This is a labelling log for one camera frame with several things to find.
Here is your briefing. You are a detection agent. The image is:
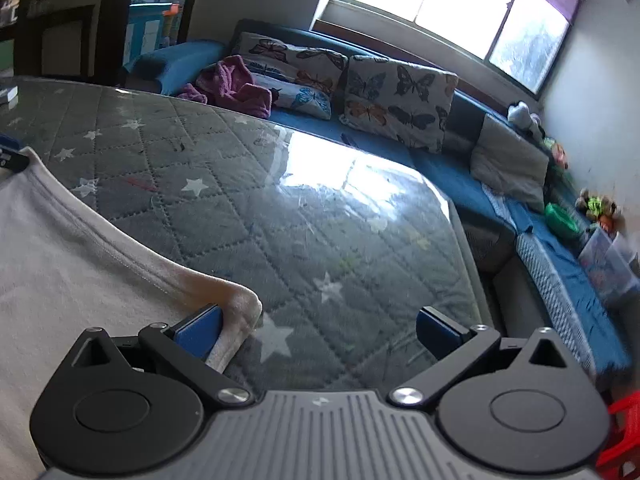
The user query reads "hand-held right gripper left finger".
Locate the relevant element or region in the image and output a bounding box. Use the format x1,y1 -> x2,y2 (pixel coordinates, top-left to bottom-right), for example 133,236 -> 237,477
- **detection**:
65,303 -> 254,407

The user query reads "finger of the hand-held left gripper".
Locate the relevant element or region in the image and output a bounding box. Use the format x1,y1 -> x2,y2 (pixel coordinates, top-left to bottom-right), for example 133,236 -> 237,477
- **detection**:
0,146 -> 31,173

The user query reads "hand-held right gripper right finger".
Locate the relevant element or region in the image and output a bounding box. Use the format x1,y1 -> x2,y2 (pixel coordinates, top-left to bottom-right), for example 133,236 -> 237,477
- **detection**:
389,306 -> 576,408

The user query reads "white garment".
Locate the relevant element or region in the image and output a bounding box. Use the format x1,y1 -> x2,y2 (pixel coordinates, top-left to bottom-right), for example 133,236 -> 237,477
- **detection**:
0,147 -> 263,480

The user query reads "white lace sofa cover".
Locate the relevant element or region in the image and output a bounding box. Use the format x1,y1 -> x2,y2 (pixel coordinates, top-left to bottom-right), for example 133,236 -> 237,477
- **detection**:
515,232 -> 601,376

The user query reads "dark wooden cabinet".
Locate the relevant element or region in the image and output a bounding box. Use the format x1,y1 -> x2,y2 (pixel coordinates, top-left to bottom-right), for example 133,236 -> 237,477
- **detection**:
0,0 -> 97,80

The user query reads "grey quilted star table cover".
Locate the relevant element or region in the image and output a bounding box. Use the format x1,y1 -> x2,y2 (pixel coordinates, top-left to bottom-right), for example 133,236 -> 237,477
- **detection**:
0,77 -> 493,393

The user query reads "white patterned cloth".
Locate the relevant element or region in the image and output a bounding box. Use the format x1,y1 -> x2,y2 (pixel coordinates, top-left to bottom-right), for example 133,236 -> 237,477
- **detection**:
480,182 -> 518,231

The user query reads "blue corner sofa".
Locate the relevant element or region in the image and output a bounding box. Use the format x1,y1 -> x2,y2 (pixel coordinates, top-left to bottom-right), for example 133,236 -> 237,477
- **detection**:
122,19 -> 633,391

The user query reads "green bowl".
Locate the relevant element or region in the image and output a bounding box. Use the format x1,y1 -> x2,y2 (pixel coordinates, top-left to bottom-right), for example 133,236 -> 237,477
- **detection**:
544,202 -> 581,240

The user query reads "grey pillow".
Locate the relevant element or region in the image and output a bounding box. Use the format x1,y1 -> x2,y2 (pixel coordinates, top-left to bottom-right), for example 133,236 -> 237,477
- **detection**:
470,112 -> 550,213

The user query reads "clear plastic storage box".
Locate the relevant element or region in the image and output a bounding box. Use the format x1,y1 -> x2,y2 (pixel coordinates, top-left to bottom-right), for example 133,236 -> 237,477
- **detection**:
577,227 -> 640,306

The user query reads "blue play fence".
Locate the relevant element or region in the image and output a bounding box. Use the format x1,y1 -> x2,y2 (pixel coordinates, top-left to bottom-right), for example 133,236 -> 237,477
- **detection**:
122,0 -> 183,66

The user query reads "brown and green plush toy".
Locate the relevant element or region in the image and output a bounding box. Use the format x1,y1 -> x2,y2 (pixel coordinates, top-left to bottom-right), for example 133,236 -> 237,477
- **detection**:
575,187 -> 623,233

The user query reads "orange and green plush toy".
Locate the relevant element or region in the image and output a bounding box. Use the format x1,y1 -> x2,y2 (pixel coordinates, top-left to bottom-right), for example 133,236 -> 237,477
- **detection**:
542,137 -> 568,171

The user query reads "red plastic stool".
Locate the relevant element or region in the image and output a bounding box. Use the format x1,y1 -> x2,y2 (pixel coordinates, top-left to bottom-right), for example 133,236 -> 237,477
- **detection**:
595,391 -> 640,480

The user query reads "purple cloth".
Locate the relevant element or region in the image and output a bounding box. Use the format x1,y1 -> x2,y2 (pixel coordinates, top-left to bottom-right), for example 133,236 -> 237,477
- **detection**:
177,55 -> 273,120

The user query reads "white plush toy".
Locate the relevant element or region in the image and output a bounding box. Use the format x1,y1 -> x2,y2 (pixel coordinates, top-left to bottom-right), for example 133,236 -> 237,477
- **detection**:
507,101 -> 546,141

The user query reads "large butterfly print pillow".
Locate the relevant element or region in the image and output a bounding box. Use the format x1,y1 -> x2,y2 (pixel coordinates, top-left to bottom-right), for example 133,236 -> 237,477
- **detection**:
339,55 -> 460,153

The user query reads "small butterfly print pillow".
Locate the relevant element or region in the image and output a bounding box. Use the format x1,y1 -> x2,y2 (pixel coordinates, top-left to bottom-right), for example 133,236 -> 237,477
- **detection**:
250,72 -> 333,121

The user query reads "long butterfly print pillow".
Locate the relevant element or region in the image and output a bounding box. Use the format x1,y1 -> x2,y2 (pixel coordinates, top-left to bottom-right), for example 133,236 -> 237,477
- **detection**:
231,31 -> 349,96

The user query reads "dark wooden door frame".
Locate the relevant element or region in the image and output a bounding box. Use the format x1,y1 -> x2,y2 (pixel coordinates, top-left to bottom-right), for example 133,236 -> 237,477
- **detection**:
97,0 -> 207,86

